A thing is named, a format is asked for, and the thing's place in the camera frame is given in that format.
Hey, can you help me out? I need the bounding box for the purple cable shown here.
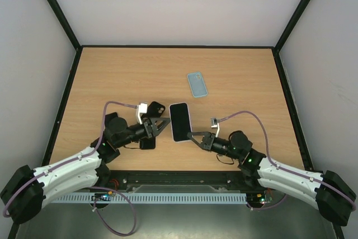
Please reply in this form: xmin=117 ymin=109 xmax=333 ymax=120
xmin=218 ymin=110 xmax=357 ymax=212
xmin=2 ymin=101 xmax=139 ymax=236

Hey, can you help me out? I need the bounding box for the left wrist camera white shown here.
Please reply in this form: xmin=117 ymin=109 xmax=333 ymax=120
xmin=136 ymin=102 xmax=148 ymax=125

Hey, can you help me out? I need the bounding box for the black enclosure frame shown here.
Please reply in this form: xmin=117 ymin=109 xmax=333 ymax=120
xmin=5 ymin=0 xmax=345 ymax=239

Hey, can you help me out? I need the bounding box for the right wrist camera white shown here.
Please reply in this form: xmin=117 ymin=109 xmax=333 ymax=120
xmin=210 ymin=118 xmax=220 ymax=138

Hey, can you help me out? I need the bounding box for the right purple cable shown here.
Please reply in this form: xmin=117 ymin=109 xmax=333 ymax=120
xmin=218 ymin=110 xmax=357 ymax=212

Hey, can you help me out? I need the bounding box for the light blue slotted cable duct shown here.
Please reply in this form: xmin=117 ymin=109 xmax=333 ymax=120
xmin=53 ymin=193 xmax=246 ymax=204

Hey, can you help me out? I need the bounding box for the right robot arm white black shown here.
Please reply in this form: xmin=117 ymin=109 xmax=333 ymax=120
xmin=187 ymin=130 xmax=356 ymax=226

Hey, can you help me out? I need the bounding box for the black phone camera side up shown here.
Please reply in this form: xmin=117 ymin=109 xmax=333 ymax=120
xmin=169 ymin=102 xmax=193 ymax=142

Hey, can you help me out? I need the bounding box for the light blue phone case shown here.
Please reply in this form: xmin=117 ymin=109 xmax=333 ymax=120
xmin=187 ymin=72 xmax=208 ymax=98

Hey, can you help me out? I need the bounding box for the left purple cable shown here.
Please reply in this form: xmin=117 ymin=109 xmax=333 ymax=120
xmin=2 ymin=101 xmax=139 ymax=236

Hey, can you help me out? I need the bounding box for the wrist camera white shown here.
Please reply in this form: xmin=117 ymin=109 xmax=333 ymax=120
xmin=210 ymin=118 xmax=220 ymax=138
xmin=136 ymin=102 xmax=148 ymax=125

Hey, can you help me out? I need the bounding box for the black phone case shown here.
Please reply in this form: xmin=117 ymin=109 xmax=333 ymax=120
xmin=141 ymin=101 xmax=166 ymax=119

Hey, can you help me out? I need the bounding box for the small black phone left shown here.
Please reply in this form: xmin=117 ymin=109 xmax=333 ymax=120
xmin=105 ymin=112 xmax=119 ymax=130

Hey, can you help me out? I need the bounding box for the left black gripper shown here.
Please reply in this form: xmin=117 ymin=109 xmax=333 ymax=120
xmin=116 ymin=118 xmax=171 ymax=148

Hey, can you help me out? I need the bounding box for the black front rail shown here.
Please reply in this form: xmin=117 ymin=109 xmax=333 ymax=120
xmin=86 ymin=171 xmax=266 ymax=193

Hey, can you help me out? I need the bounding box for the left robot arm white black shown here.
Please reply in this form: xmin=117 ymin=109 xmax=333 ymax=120
xmin=1 ymin=113 xmax=171 ymax=224

